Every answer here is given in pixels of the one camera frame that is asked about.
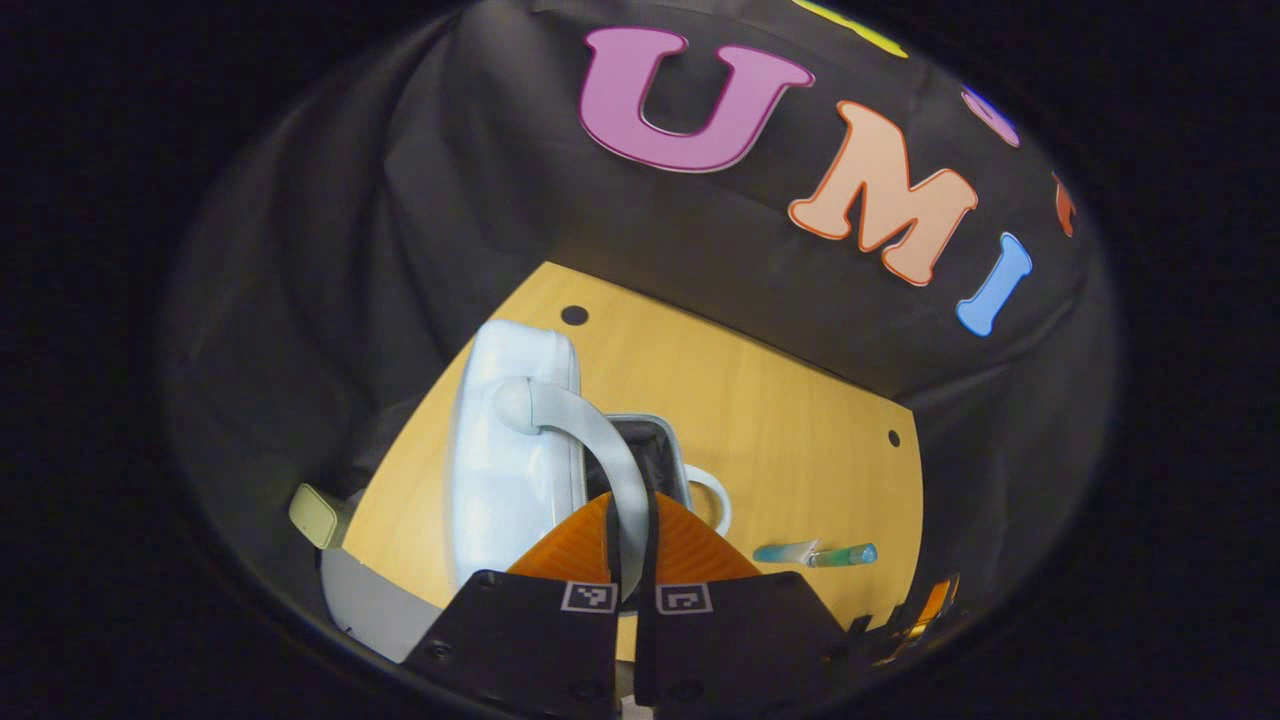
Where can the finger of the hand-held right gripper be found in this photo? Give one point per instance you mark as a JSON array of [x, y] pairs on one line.
[[932, 602]]

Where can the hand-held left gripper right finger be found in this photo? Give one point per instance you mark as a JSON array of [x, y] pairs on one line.
[[740, 640]]

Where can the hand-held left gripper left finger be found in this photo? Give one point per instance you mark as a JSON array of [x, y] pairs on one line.
[[520, 640]]

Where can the blue skin care sachet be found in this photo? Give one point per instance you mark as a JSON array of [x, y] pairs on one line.
[[780, 553]]

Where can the blue skin care bottle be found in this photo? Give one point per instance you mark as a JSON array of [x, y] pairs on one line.
[[845, 555]]

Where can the light blue suitcase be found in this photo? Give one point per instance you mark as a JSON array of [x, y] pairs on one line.
[[500, 480]]

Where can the light grey rounded object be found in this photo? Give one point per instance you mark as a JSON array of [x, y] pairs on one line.
[[370, 605]]

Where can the pale green padded object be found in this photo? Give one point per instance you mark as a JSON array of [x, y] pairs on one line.
[[315, 515]]

